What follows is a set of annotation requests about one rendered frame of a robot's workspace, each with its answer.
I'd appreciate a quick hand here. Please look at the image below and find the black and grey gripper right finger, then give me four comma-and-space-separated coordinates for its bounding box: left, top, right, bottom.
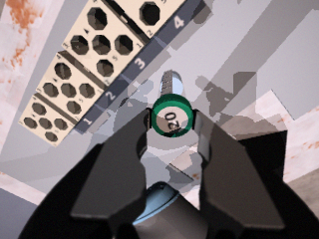
191, 109, 319, 239

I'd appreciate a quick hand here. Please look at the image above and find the grey bench mat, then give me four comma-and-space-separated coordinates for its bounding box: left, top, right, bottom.
0, 0, 319, 194

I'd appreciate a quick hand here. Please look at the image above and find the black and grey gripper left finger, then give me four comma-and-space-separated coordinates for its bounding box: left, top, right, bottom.
18, 108, 152, 239

